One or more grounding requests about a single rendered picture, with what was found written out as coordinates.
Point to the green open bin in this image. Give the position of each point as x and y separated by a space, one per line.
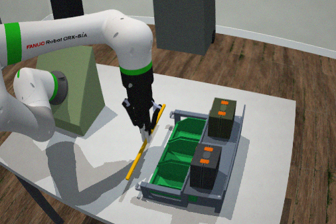
179 151
171 175
188 129

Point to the yellow rail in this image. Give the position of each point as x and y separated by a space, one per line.
143 147

